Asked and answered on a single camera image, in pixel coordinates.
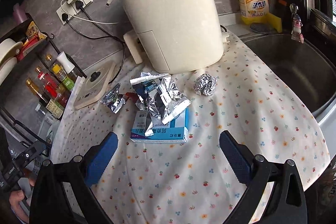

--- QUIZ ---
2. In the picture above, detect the red torn wrapper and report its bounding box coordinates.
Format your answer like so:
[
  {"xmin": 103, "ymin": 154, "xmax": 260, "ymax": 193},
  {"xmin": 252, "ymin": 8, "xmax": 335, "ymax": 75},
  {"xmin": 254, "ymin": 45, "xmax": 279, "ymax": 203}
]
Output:
[{"xmin": 125, "ymin": 92, "xmax": 139, "ymax": 103}]

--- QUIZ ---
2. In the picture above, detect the person left hand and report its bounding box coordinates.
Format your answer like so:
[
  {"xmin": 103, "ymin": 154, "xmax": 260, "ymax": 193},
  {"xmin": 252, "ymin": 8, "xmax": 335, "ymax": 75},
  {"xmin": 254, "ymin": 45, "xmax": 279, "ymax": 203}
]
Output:
[{"xmin": 8, "ymin": 178, "xmax": 37, "ymax": 224}]

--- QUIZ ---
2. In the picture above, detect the small silver foil wrapper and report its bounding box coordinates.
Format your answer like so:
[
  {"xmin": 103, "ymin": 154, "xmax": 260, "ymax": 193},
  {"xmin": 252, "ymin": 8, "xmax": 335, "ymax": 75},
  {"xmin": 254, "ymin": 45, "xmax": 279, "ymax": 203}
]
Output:
[{"xmin": 100, "ymin": 83, "xmax": 126, "ymax": 114}]

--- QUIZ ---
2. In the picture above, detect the dark soy sauce bottle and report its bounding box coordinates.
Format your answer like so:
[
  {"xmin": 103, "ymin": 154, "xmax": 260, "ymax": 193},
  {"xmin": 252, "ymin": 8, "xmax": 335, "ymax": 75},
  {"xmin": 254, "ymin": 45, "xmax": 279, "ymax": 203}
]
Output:
[{"xmin": 26, "ymin": 78, "xmax": 64, "ymax": 119}]

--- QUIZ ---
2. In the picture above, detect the blue white medicine box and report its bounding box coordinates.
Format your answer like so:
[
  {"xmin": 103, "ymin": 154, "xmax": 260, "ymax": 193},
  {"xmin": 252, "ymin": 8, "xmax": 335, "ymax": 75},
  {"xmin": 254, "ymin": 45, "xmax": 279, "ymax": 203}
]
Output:
[{"xmin": 130, "ymin": 108, "xmax": 189, "ymax": 143}]

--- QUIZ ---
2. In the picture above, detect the floral white tablecloth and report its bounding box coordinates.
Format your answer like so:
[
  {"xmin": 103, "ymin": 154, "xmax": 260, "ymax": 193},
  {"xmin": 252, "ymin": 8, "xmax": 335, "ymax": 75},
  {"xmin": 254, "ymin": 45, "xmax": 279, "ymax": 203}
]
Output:
[{"xmin": 51, "ymin": 34, "xmax": 335, "ymax": 223}]

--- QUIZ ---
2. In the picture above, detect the red cap oil bottle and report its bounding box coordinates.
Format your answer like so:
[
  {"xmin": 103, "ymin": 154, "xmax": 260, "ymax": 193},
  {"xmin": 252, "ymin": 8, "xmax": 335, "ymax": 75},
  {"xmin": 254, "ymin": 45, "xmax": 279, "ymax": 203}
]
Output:
[{"xmin": 35, "ymin": 66, "xmax": 70, "ymax": 108}]

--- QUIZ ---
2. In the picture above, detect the aluminium foil ball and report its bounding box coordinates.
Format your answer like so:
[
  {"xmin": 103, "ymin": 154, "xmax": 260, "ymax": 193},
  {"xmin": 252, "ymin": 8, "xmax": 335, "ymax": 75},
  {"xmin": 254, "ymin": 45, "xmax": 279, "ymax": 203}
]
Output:
[{"xmin": 193, "ymin": 73, "xmax": 217, "ymax": 97}]

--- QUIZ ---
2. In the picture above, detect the silver foil snack bag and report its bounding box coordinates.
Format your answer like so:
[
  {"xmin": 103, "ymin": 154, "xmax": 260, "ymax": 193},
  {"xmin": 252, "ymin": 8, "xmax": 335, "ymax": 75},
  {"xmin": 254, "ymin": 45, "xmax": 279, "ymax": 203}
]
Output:
[{"xmin": 130, "ymin": 72, "xmax": 191, "ymax": 137}]

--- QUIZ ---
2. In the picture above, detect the green label yellow cap bottle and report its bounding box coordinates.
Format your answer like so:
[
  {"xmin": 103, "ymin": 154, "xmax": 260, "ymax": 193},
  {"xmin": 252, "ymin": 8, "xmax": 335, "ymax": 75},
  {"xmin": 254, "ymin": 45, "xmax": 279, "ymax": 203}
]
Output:
[{"xmin": 45, "ymin": 54, "xmax": 75, "ymax": 92}]

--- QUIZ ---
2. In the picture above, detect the white top oil dispenser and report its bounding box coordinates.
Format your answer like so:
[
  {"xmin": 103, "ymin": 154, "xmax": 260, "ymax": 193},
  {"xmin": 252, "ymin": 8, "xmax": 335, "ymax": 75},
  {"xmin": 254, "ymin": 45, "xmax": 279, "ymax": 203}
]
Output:
[{"xmin": 56, "ymin": 52, "xmax": 78, "ymax": 82}]

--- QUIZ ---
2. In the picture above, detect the stainless steel sink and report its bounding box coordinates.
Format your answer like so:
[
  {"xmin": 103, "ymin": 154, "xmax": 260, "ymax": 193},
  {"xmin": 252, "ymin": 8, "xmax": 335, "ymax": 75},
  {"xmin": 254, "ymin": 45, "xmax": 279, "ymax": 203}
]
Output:
[{"xmin": 242, "ymin": 34, "xmax": 335, "ymax": 121}]

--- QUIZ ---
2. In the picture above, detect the white ceramic bowl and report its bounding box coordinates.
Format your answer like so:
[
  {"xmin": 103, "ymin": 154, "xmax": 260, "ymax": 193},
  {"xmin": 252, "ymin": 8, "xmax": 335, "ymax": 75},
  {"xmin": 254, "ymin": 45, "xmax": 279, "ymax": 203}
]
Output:
[{"xmin": 0, "ymin": 38, "xmax": 23, "ymax": 64}]

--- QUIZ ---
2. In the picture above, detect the cream air fryer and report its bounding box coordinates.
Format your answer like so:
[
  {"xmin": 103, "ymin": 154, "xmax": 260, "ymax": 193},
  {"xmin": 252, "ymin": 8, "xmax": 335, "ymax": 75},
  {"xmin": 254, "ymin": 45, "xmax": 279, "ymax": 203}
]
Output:
[{"xmin": 121, "ymin": 0, "xmax": 227, "ymax": 74}]

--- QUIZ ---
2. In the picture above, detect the black wire shelf rack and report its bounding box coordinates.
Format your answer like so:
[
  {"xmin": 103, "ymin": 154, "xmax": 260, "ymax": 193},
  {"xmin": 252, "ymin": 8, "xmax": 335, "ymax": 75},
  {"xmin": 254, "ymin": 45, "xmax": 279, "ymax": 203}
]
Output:
[{"xmin": 1, "ymin": 13, "xmax": 85, "ymax": 143}]

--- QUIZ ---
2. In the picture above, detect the white wall socket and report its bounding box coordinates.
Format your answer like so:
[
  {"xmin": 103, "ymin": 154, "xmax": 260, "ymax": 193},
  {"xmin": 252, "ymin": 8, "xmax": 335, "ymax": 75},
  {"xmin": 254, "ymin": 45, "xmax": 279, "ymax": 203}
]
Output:
[{"xmin": 56, "ymin": 0, "xmax": 93, "ymax": 25}]

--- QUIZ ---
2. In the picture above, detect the black power cable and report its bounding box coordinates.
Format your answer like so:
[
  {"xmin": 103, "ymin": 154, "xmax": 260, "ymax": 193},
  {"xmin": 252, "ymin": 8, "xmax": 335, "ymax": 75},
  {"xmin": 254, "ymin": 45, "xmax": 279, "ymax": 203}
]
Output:
[{"xmin": 61, "ymin": 0, "xmax": 127, "ymax": 84}]

